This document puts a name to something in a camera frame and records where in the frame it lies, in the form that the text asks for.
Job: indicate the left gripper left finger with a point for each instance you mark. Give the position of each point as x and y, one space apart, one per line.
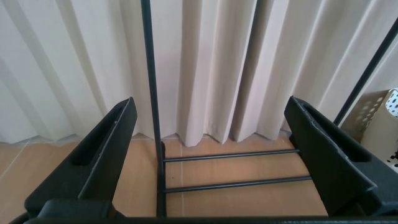
102 168

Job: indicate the white laundry basket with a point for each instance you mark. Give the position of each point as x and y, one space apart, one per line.
376 127

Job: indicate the black clothes rack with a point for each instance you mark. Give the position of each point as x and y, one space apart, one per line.
152 77

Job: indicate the white curtain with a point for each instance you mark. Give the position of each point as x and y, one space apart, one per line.
217 62

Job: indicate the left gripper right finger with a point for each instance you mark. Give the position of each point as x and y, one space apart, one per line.
326 161

